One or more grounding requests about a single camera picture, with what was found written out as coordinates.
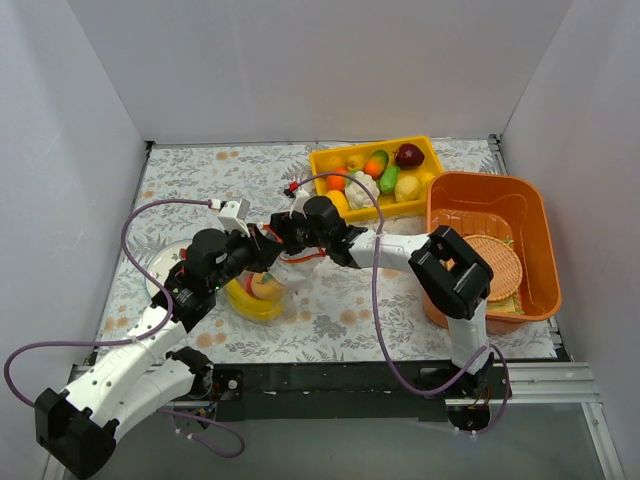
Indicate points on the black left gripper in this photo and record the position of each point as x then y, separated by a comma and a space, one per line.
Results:
258, 245

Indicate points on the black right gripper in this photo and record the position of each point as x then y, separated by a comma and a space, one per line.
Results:
282, 230

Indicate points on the fake yellow banana bunch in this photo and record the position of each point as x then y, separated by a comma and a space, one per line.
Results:
242, 299

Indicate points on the clear zip top bag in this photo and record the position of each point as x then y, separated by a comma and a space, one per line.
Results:
294, 272

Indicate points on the fake green cucumber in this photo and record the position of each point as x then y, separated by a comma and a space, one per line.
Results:
388, 179

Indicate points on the fake red apple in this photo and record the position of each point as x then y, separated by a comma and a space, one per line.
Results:
409, 157

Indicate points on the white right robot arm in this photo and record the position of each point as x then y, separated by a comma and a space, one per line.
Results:
452, 275

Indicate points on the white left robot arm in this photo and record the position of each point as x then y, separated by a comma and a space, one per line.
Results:
81, 424

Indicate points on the fake yellow lemon front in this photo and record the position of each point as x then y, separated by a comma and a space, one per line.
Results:
339, 200

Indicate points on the fake orange tangerine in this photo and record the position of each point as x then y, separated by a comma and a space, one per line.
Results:
337, 180

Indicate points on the fake white cauliflower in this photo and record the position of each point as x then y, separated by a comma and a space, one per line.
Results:
360, 189

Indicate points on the fake yellow fruit back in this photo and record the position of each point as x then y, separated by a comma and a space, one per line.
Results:
330, 164

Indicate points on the fake small yellow fruit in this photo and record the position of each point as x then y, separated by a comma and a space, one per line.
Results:
355, 162

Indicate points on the fake mango green orange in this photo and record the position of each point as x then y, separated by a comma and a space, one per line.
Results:
376, 164

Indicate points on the fake bumpy yellow lemon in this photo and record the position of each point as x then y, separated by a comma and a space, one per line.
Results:
407, 189

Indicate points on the white fruit pattern plate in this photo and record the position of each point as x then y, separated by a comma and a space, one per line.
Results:
165, 259

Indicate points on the yellow plastic tray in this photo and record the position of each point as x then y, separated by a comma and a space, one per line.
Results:
426, 173

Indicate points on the floral table cloth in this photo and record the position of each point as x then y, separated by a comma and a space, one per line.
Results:
334, 314

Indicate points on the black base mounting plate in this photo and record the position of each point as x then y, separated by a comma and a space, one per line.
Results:
334, 390

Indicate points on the round woven bamboo basket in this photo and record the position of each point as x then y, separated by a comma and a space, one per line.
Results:
504, 262

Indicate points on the orange plastic tub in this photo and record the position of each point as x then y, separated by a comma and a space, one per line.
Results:
521, 206

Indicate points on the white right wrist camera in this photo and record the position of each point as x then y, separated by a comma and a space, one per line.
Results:
299, 196

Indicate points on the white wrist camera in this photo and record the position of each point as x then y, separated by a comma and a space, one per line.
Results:
231, 214
299, 196

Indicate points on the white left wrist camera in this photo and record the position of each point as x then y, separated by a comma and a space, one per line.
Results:
231, 214

